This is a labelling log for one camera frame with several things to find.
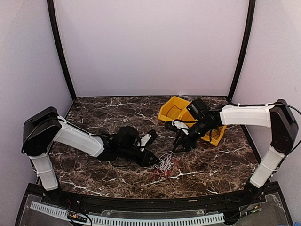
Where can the right black frame post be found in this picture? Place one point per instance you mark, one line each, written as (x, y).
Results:
(243, 49)

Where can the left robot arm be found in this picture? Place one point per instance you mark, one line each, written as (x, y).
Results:
(46, 127)

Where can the yellow bin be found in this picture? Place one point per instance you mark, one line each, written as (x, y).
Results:
(214, 136)
(186, 116)
(172, 109)

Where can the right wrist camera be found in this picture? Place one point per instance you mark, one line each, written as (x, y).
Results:
(178, 127)

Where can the yellow bin right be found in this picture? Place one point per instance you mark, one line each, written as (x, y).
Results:
(214, 136)

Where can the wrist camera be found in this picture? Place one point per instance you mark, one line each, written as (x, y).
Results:
(147, 140)
(178, 127)

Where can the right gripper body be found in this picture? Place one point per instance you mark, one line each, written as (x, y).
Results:
(192, 142)

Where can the yellow bin left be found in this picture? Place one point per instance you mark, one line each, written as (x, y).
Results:
(172, 109)

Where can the yellow bin middle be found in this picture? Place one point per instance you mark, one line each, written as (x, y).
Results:
(186, 116)

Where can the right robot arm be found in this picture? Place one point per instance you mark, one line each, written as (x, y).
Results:
(277, 116)

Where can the white slotted cable duct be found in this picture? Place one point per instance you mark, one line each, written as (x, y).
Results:
(98, 220)

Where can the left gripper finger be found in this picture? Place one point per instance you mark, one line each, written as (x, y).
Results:
(151, 157)
(150, 163)

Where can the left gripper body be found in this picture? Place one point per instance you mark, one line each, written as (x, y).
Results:
(141, 161)

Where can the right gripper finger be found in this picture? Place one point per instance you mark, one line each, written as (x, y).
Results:
(177, 140)
(179, 148)

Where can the black frame post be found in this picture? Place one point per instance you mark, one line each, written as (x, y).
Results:
(243, 49)
(59, 48)

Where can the left black frame post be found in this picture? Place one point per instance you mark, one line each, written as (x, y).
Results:
(59, 48)

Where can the black front rail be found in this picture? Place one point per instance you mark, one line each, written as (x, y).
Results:
(89, 203)

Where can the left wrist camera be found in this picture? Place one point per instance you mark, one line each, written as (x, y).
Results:
(147, 140)

